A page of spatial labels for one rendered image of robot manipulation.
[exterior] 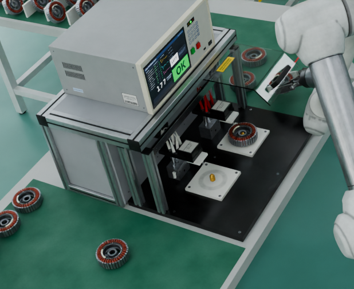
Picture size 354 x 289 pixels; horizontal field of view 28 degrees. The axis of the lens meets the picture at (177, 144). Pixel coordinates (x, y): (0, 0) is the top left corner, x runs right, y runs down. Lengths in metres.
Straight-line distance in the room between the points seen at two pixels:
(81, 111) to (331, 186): 1.56
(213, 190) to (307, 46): 0.73
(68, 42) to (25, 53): 2.71
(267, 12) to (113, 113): 1.31
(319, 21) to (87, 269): 1.11
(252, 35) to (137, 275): 1.43
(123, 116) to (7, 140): 2.07
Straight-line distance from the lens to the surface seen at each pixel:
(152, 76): 2.35
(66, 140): 2.58
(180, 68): 2.49
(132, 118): 2.41
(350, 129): 2.05
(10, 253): 2.64
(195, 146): 2.54
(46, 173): 2.89
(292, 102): 2.94
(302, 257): 3.34
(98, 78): 2.45
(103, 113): 2.47
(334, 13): 2.08
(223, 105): 2.69
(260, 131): 2.77
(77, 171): 2.67
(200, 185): 2.59
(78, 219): 2.65
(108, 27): 2.53
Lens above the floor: 2.56
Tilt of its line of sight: 40 degrees down
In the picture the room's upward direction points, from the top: 13 degrees counter-clockwise
